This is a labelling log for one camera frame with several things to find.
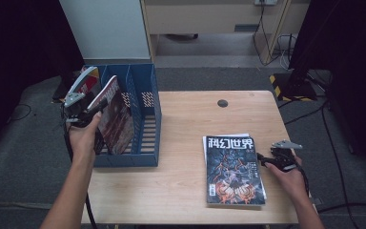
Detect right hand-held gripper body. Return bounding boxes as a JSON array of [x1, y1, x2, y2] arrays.
[[270, 139, 304, 173]]

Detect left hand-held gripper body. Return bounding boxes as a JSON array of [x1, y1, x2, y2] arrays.
[[61, 91, 103, 129]]

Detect portrait cover magazine red title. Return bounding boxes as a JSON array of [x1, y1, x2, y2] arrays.
[[66, 66, 103, 100]]

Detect dark blue cover magazine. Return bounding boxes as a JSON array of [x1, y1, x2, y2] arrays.
[[205, 135, 266, 206]]

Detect blue plastic file rack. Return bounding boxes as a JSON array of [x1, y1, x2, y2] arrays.
[[80, 62, 162, 169]]

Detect person's right hand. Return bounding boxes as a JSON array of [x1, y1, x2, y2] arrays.
[[265, 155, 308, 200]]

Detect person's left hand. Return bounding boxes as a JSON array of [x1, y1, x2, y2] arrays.
[[68, 111, 104, 160]]

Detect black stand base yellow stripes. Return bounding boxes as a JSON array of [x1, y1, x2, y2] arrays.
[[269, 73, 318, 103], [51, 71, 77, 104]]

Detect white cabinet panel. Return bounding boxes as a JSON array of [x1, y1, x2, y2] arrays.
[[59, 0, 152, 61]]

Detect right hand-held gripper cable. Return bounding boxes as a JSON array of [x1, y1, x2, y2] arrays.
[[295, 158, 311, 197]]

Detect hand-held gripper cable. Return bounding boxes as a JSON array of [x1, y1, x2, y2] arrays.
[[295, 158, 311, 197], [62, 104, 98, 229]]

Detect short black floor cable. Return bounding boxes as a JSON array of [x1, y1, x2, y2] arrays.
[[277, 98, 328, 126]]

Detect thin black looped floor cable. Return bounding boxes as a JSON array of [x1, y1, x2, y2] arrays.
[[8, 103, 32, 123]]

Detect long black floor cable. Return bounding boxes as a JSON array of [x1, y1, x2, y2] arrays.
[[316, 103, 366, 214]]

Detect white cable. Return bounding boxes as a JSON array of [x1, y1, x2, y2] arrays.
[[275, 33, 296, 71]]

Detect left hand-held gripper cable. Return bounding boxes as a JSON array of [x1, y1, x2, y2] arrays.
[[62, 104, 98, 229]]

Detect black socket cable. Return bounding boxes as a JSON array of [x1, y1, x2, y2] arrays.
[[252, 4, 283, 67]]

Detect white wall socket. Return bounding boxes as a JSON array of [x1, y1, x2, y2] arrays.
[[254, 0, 278, 7]]

